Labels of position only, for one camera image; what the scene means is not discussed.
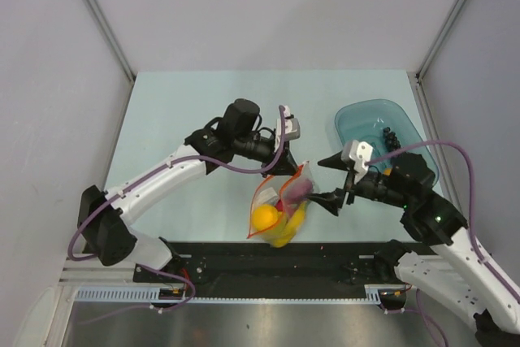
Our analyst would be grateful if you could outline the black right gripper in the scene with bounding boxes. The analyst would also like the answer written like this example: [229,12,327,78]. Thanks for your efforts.
[305,150,410,215]

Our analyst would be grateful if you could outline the purple onion toy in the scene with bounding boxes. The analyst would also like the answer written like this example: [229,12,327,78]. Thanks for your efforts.
[282,178,314,205]

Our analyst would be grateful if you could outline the red dragon fruit toy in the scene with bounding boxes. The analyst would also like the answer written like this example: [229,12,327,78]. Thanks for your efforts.
[275,199,293,215]

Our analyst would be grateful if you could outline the clear zip bag orange zipper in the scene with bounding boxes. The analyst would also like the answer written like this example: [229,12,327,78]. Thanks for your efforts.
[247,161,315,248]

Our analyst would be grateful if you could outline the yellow lemon toy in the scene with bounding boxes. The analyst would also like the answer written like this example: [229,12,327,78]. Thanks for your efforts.
[251,204,279,232]

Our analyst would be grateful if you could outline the yellow banana toy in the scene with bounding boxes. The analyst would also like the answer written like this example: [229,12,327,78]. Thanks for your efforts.
[269,202,307,248]

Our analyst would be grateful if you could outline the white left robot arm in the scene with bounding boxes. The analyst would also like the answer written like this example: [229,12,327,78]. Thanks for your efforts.
[73,98,319,282]

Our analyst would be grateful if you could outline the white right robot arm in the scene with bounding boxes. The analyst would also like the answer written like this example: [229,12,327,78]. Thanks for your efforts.
[309,152,519,346]

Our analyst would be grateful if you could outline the dark grape bunch toy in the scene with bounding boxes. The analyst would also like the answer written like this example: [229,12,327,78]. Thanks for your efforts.
[383,127,401,152]

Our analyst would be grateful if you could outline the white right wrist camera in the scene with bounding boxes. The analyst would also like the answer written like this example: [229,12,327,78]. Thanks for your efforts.
[340,140,374,184]

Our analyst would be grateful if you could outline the black table edge rail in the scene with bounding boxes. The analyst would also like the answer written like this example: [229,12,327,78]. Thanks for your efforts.
[133,241,440,299]

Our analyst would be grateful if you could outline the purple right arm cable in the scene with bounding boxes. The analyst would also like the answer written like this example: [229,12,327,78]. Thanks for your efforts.
[365,139,520,344]

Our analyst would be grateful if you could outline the white slotted cable duct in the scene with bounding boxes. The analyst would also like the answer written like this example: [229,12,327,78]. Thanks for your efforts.
[74,286,381,305]

